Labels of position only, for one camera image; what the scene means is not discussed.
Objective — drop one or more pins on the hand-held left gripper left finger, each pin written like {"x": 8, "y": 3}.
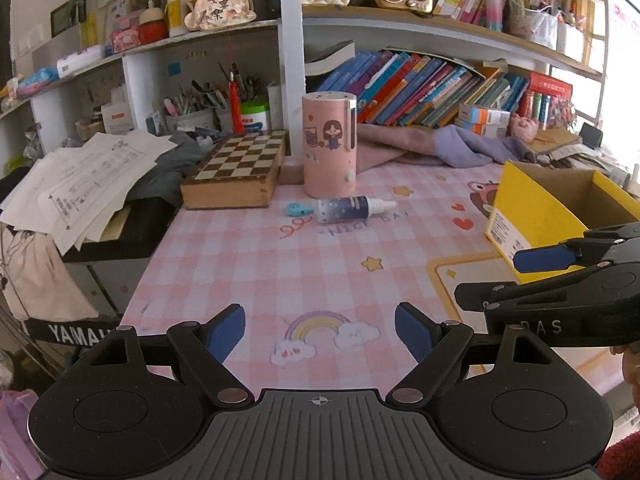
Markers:
{"x": 227, "y": 332}

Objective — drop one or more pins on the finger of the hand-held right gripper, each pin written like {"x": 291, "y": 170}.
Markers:
{"x": 500, "y": 294}
{"x": 542, "y": 258}

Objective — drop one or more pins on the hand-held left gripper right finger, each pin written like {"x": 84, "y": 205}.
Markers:
{"x": 412, "y": 332}

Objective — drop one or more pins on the yellow cardboard box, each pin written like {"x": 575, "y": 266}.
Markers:
{"x": 530, "y": 215}

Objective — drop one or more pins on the pink cylindrical container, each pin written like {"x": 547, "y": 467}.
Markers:
{"x": 325, "y": 160}

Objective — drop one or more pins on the pink checked tablecloth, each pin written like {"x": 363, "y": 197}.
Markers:
{"x": 300, "y": 270}

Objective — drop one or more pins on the pile of books and papers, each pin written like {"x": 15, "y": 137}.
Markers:
{"x": 560, "y": 140}

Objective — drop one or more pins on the black case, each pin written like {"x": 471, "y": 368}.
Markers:
{"x": 145, "y": 230}

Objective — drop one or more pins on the pink pig plush toy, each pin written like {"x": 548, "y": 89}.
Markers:
{"x": 525, "y": 127}

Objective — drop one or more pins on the purple cloth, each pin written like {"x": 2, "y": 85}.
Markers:
{"x": 470, "y": 147}

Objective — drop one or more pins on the orange and white box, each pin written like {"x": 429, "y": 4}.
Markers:
{"x": 487, "y": 131}
{"x": 482, "y": 115}

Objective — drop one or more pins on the small white spray bottle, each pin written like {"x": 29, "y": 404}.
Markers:
{"x": 345, "y": 209}

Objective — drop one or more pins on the small teal plastic clip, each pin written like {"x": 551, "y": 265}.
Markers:
{"x": 297, "y": 208}

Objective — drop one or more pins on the row of colourful small boxes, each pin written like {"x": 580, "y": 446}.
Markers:
{"x": 545, "y": 107}

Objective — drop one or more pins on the black printed bag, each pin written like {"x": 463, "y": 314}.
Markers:
{"x": 65, "y": 332}

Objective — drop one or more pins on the dark grey cloth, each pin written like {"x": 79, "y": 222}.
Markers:
{"x": 165, "y": 175}

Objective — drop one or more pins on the wooden chessboard box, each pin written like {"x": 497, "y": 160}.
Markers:
{"x": 235, "y": 157}

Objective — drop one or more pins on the long red box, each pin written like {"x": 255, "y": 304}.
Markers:
{"x": 550, "y": 83}

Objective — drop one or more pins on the mauve pink cloth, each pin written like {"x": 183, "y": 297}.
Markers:
{"x": 395, "y": 145}

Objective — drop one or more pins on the pale pink cloth bag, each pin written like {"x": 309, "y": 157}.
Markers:
{"x": 40, "y": 280}

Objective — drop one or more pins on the stack of printed paper sheets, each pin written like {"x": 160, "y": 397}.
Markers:
{"x": 85, "y": 180}

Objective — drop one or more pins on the row of leaning books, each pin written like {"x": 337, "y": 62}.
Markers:
{"x": 415, "y": 90}

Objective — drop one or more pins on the white jar with green lid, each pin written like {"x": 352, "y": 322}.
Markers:
{"x": 255, "y": 119}

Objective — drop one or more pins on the white storage box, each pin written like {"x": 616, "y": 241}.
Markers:
{"x": 570, "y": 42}

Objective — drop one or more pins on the purple translucent bag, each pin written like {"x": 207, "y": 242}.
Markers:
{"x": 15, "y": 435}

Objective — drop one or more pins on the white medicine box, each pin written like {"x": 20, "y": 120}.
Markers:
{"x": 117, "y": 120}

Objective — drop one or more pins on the stack of tan books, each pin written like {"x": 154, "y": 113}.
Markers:
{"x": 580, "y": 7}

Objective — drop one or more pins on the pastel rainbow bottle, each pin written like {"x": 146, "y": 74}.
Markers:
{"x": 492, "y": 5}

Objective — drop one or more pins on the thick dark book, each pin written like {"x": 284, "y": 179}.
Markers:
{"x": 330, "y": 57}

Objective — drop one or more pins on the white bookshelf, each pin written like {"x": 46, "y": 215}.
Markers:
{"x": 292, "y": 50}

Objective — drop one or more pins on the pink tissue pack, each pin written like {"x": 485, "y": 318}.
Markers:
{"x": 125, "y": 39}

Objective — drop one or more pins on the red and white figurine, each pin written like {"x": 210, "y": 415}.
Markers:
{"x": 152, "y": 30}

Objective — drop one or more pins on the blue tissue pack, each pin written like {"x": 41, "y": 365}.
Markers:
{"x": 37, "y": 80}

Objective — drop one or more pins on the yellow and white mug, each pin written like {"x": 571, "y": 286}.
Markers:
{"x": 177, "y": 12}

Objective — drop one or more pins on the small black picture frame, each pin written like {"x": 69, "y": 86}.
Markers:
{"x": 62, "y": 17}

